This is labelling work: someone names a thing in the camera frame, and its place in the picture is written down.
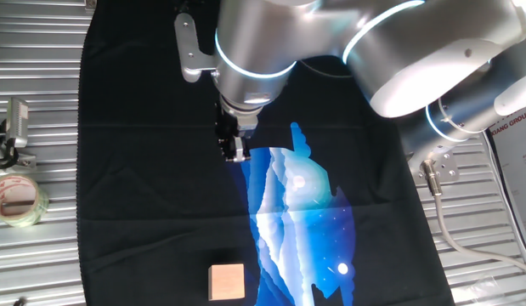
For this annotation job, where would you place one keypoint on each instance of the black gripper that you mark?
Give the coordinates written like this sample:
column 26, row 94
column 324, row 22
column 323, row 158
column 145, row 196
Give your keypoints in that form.
column 223, row 125

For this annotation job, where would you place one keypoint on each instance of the small wooden block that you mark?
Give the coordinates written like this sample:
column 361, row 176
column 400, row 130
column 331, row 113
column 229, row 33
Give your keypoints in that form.
column 226, row 282

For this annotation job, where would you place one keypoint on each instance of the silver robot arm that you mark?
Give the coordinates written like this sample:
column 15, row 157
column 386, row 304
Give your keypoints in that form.
column 267, row 42

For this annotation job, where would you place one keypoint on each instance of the black t-shirt with blue print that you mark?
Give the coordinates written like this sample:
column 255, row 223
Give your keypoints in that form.
column 139, row 191

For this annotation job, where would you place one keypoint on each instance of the silver clamp tool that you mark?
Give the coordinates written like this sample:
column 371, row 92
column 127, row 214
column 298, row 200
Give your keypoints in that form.
column 24, row 161

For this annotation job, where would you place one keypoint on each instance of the printed packing tape roll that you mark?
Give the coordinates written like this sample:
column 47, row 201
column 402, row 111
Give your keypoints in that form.
column 33, row 214

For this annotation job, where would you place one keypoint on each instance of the white printed poster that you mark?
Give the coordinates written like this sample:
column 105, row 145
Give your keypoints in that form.
column 515, row 170

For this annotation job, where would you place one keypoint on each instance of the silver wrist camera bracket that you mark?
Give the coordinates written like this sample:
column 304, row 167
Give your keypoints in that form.
column 186, row 47

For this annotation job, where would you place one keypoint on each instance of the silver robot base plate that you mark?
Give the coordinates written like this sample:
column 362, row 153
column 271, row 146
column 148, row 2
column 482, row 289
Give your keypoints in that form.
column 447, row 163

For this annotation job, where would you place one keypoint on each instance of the small metal bracket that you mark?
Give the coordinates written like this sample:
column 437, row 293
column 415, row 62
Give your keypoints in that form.
column 90, row 4

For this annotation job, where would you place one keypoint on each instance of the silver camera unit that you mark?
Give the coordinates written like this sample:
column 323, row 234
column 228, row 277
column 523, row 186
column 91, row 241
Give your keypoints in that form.
column 17, row 123

